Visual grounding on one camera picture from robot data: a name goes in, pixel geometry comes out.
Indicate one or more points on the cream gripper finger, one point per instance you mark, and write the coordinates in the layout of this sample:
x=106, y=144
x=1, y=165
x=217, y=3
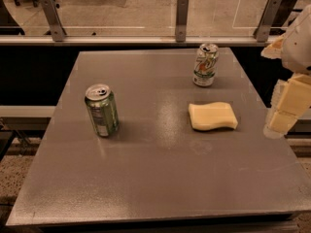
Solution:
x=274, y=50
x=290, y=100

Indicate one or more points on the green soda can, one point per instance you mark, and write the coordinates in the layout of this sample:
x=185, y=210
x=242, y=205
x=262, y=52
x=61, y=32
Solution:
x=102, y=109

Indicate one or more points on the white 7up soda can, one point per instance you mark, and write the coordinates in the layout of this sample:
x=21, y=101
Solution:
x=204, y=69

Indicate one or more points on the yellow sponge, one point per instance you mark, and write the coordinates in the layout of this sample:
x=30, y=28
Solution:
x=212, y=116

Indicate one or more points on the grey table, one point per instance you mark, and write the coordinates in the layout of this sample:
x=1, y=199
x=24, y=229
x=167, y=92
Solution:
x=156, y=166

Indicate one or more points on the metal railing beam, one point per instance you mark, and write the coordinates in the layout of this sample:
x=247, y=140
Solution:
x=168, y=41

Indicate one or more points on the middle metal railing bracket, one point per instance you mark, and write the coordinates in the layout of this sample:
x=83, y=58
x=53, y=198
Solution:
x=181, y=20

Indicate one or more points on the left metal railing bracket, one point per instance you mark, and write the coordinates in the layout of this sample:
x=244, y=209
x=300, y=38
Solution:
x=50, y=11

